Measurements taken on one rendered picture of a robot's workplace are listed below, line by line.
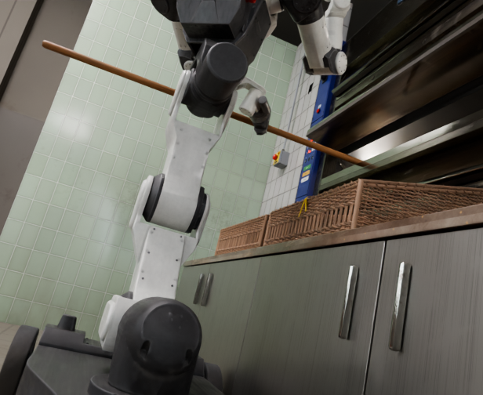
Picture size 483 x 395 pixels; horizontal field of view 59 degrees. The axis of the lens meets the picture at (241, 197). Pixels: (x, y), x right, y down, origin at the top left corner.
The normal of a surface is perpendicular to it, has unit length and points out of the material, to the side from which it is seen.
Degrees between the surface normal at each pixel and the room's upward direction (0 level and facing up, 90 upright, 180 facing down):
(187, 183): 70
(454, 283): 90
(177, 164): 85
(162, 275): 64
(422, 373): 90
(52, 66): 90
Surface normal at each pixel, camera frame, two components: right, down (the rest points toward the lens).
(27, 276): 0.33, -0.18
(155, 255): 0.40, -0.57
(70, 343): 0.40, -0.78
